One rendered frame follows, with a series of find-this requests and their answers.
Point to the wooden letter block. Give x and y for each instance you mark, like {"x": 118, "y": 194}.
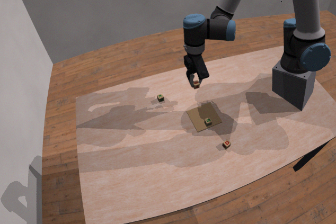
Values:
{"x": 196, "y": 84}
{"x": 160, "y": 97}
{"x": 226, "y": 144}
{"x": 208, "y": 121}

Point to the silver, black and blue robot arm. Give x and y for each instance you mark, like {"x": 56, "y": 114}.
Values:
{"x": 309, "y": 48}

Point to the tan square mat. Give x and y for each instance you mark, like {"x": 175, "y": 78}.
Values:
{"x": 199, "y": 114}

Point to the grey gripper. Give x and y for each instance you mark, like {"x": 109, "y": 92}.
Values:
{"x": 190, "y": 67}

